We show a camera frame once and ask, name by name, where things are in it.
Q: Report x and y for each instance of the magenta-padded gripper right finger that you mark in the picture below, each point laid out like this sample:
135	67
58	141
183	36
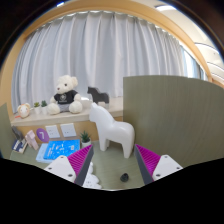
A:
162	165

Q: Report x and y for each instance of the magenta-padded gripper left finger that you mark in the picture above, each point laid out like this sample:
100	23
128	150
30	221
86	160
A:
65	165

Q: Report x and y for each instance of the small black charger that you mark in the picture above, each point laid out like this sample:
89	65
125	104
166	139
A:
124	177

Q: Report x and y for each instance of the blue printed book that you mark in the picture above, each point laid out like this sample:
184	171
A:
61	149

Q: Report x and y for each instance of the white cloud-shaped power strip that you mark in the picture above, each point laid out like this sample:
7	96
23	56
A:
91	180

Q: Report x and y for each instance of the small potted plant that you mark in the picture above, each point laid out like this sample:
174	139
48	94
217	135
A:
85	140
37	109
44	108

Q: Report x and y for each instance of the purple round number disc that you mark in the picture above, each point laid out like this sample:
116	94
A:
42	135

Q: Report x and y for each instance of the pink horse figure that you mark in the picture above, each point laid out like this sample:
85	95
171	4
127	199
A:
31	140

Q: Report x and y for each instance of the dark striped book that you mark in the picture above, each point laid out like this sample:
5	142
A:
19	146

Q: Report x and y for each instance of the olive desk partition panel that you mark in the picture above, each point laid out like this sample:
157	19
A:
176	116
6	133

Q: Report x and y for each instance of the dark brown horse figure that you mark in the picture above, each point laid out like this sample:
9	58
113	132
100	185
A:
17	133

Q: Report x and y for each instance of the large white horse figure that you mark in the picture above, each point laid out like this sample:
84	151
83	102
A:
115	131

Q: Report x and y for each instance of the small orange-white plush toy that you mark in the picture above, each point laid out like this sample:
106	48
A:
23	110

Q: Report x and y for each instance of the white teddy bear, black shirt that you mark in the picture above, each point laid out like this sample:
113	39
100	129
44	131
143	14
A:
65	96

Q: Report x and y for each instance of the black horse figure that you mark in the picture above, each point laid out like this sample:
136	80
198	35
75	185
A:
99	96

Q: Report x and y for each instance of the grey-white curtain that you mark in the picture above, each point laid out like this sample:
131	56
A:
100	50

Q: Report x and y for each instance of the long ceiling light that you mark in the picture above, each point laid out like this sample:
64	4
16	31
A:
165	7
60	4

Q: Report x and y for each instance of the white wall socket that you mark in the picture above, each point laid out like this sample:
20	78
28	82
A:
52	131
68	130

